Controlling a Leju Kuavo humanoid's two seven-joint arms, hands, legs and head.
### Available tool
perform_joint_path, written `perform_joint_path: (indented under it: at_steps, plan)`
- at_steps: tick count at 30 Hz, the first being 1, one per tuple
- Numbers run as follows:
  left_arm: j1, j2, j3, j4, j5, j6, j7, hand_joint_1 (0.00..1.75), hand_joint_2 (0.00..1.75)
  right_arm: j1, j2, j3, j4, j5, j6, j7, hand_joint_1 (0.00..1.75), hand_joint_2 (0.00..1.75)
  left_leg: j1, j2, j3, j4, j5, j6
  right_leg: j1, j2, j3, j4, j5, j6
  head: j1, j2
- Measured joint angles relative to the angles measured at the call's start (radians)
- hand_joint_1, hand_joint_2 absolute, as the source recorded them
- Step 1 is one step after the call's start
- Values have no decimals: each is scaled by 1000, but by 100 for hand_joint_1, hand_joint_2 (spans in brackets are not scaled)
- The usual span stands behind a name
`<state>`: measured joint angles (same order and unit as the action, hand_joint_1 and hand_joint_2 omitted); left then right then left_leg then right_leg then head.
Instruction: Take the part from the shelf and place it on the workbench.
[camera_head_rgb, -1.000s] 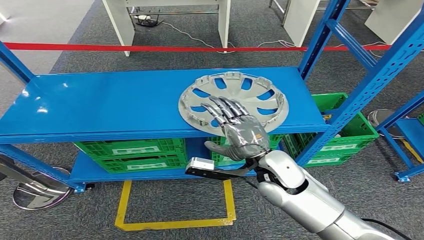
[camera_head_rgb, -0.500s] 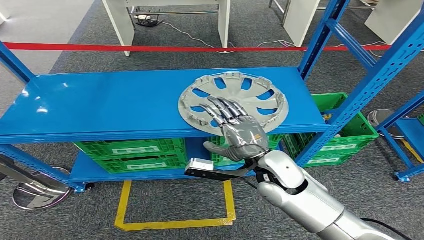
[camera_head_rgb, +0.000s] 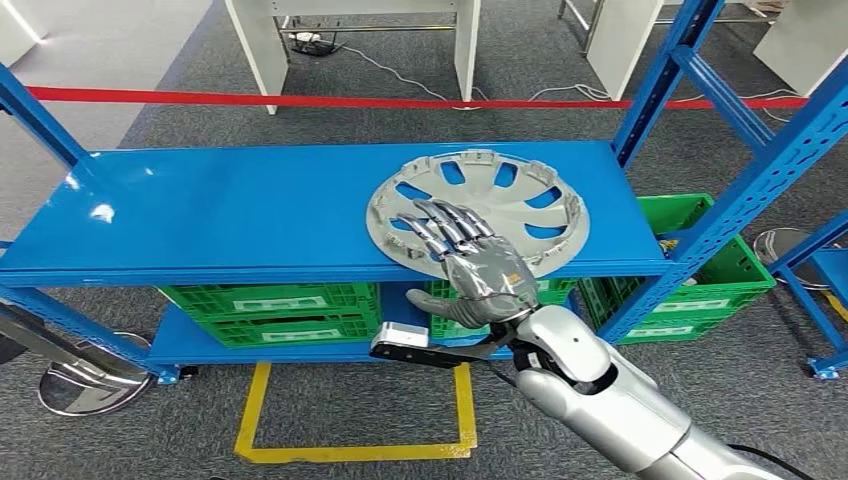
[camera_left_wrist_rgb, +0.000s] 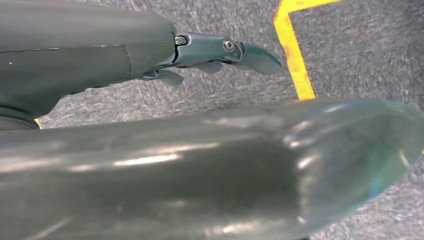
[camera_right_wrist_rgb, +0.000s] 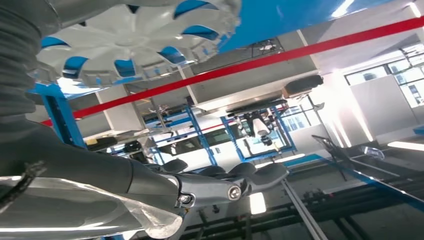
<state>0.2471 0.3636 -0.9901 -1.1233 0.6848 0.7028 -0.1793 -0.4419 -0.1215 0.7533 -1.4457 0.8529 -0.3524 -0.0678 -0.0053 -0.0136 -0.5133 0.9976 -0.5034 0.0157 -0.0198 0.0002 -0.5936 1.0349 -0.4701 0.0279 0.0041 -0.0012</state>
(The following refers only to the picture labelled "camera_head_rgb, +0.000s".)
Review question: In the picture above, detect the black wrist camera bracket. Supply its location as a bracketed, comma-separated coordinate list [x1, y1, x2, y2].
[368, 334, 526, 371]

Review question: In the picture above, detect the chrome barrier stanchion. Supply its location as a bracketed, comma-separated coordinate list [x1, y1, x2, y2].
[753, 227, 843, 291]
[0, 301, 155, 419]

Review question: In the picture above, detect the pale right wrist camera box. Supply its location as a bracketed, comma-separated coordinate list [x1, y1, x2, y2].
[378, 321, 431, 349]

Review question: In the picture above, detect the green plastic crate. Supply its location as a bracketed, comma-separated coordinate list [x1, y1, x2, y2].
[423, 278, 578, 311]
[158, 283, 380, 321]
[622, 301, 745, 340]
[429, 307, 493, 342]
[579, 193, 776, 321]
[198, 311, 384, 350]

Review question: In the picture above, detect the blue metal shelf rack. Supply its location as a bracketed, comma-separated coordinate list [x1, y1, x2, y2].
[0, 0, 848, 387]
[768, 211, 848, 382]

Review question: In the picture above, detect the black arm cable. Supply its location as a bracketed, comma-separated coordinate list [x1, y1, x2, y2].
[728, 443, 817, 480]

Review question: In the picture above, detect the black router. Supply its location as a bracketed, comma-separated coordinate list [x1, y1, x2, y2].
[288, 29, 343, 58]

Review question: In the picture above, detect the white floor cable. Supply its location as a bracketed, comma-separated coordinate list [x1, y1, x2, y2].
[738, 87, 804, 125]
[341, 44, 612, 109]

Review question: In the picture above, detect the silver plastic wheel hubcap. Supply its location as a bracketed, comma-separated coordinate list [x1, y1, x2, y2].
[365, 149, 591, 280]

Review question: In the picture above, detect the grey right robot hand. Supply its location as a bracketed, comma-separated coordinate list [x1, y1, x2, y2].
[396, 198, 541, 331]

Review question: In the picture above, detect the red barrier belt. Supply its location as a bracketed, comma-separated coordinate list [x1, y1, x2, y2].
[26, 86, 810, 111]

